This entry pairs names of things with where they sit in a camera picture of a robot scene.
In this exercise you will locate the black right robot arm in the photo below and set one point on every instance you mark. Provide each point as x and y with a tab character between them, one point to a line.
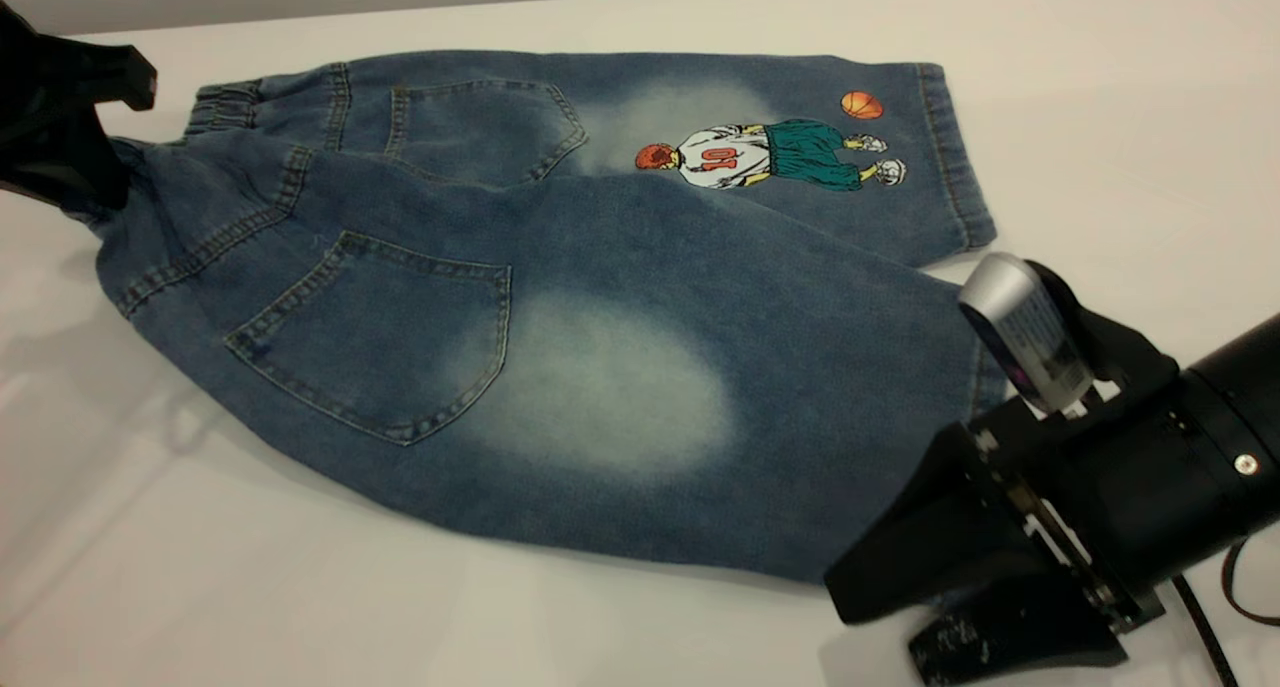
1250	407

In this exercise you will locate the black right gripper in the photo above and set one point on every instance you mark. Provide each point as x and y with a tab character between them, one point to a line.
1130	487

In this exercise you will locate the black right camera bracket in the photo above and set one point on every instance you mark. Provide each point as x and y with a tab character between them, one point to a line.
1120	347

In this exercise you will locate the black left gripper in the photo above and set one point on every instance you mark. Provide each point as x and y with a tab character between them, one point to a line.
35	97

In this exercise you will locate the blue denim shorts basketball print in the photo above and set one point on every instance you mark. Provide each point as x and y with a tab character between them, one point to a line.
650	267

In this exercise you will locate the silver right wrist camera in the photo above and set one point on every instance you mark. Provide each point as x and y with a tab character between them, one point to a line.
1020	327

